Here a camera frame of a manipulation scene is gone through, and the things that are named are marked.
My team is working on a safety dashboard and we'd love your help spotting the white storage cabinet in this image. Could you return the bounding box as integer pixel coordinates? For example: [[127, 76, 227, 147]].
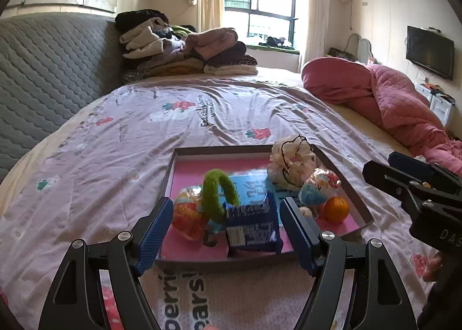
[[415, 82, 456, 123]]

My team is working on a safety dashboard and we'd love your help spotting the pink and blue book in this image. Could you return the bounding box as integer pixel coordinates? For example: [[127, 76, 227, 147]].
[[161, 157, 365, 260]]

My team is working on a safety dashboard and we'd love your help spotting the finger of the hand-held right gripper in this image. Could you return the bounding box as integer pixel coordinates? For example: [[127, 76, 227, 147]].
[[363, 160, 462, 204], [389, 151, 462, 190]]

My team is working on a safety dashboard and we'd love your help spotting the dark clothing heap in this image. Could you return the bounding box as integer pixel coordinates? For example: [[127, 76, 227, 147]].
[[258, 36, 291, 48]]

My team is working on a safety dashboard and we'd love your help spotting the blue snack packet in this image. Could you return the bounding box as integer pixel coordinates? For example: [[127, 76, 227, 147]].
[[224, 191, 284, 257]]

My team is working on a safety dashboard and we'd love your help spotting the pile of folded clothes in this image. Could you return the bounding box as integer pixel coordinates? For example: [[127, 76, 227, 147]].
[[115, 9, 258, 83]]

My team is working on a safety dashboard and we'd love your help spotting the red candy packet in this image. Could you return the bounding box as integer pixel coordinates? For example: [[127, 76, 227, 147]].
[[171, 186, 208, 242]]

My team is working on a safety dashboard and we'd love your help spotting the pink shallow cardboard tray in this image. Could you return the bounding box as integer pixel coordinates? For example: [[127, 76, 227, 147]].
[[153, 144, 374, 273]]

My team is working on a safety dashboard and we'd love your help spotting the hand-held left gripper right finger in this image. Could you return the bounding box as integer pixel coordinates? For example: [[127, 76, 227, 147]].
[[280, 196, 419, 330]]

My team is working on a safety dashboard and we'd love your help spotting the pink quilted blanket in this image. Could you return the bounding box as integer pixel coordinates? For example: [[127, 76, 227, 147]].
[[301, 56, 462, 175]]

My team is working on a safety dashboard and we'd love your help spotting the person's right forearm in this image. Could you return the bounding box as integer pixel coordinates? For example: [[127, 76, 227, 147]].
[[417, 252, 462, 330]]

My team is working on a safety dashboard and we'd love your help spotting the black television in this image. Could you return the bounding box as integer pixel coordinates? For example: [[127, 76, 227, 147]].
[[406, 25, 455, 81]]

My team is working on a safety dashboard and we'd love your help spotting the grey quilted headboard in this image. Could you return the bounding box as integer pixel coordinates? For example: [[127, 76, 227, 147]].
[[0, 12, 125, 182]]

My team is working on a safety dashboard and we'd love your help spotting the beige hair scrunchie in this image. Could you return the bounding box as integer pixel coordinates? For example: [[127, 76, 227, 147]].
[[268, 135, 322, 193]]

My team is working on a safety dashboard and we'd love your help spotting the strawberry print bedsheet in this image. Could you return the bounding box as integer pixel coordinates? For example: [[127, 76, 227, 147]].
[[0, 73, 452, 330]]

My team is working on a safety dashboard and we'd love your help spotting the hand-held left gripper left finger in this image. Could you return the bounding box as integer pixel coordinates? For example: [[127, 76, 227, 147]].
[[38, 196, 174, 330]]

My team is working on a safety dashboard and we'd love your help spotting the orange mandarin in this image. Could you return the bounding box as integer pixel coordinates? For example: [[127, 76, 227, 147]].
[[324, 196, 351, 224]]

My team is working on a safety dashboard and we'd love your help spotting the person's right hand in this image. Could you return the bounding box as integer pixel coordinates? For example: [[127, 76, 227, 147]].
[[423, 254, 445, 282]]

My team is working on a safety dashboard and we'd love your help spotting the white curved chair back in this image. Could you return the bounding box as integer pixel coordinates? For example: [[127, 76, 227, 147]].
[[344, 34, 376, 65]]

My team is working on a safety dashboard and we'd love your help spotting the green fuzzy ring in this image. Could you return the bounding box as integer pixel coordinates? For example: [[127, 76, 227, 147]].
[[201, 168, 239, 224]]

